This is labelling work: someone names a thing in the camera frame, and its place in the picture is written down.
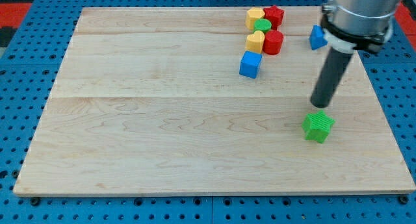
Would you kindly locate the red star block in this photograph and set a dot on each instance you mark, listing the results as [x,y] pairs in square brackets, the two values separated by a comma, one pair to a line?
[275,15]

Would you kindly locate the blue triangle block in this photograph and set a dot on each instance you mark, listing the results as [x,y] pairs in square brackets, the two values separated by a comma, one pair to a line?
[316,38]

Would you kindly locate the green star block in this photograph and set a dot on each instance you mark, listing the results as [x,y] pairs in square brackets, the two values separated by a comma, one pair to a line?
[317,126]

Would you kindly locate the red cylinder block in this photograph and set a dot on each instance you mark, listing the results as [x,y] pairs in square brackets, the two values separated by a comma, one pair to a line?
[273,42]

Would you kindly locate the blue cube block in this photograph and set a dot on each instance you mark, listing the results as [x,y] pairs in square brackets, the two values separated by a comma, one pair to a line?
[250,64]

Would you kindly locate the wooden board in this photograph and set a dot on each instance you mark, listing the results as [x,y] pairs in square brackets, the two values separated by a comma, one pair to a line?
[150,102]

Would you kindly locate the yellow heart block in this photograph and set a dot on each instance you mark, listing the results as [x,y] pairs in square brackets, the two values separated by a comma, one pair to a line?
[255,41]

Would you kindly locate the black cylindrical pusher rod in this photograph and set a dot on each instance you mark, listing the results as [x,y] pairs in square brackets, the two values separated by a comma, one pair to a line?
[330,76]

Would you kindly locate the yellow pentagon block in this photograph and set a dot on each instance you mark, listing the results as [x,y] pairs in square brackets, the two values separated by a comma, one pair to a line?
[252,15]

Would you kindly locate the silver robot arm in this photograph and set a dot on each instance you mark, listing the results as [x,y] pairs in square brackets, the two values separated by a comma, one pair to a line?
[351,25]

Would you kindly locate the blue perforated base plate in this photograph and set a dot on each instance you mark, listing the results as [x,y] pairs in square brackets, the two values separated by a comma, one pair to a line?
[28,69]

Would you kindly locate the green cylinder block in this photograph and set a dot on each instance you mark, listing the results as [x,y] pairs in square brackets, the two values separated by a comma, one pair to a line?
[263,25]

